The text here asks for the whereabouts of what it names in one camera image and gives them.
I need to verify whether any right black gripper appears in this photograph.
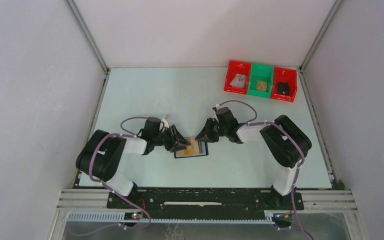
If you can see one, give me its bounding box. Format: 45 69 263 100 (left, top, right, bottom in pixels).
195 117 228 143

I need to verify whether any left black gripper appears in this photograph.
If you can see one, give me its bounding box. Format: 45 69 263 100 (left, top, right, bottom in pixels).
152 124 191 153

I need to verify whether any orange card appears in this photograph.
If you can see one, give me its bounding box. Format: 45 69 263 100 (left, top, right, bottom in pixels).
184 139 201 156

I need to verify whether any black leather card holder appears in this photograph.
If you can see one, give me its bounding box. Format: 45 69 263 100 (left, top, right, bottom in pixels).
174 137 209 159

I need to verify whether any thin white credit card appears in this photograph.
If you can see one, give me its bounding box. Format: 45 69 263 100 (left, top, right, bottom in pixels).
229 75 238 88

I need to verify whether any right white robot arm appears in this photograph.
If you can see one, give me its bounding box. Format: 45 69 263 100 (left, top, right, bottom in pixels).
195 107 312 209

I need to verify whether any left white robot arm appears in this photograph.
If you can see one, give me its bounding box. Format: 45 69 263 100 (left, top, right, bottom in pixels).
75 116 191 208

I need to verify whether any silver card in bin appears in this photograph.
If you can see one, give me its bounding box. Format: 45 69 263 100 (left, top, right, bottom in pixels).
235 74 247 89

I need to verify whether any tan object in bin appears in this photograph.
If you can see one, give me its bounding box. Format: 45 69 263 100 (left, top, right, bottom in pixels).
256 80 268 92

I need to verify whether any left red bin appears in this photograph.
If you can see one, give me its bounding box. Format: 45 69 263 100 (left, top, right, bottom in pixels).
224 60 252 95

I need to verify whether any red bin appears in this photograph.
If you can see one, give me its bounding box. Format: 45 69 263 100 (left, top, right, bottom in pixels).
270 66 298 103
224 60 252 95

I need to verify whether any green bin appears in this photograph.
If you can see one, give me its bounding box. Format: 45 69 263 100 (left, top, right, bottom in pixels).
247 63 274 98

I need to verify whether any black object in bin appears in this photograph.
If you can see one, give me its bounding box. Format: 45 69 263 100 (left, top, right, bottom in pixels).
276 82 290 96

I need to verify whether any right red bin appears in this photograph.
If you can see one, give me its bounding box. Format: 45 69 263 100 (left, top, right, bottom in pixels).
270 66 298 103

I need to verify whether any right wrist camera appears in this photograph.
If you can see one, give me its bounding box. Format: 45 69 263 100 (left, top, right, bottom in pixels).
212 104 221 113

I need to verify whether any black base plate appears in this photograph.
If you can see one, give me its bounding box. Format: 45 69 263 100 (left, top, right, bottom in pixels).
106 187 304 220

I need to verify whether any grey cable duct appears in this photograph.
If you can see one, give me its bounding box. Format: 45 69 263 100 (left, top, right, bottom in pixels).
66 211 274 224

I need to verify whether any aluminium frame rail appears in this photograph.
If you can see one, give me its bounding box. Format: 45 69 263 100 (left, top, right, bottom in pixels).
57 189 358 214

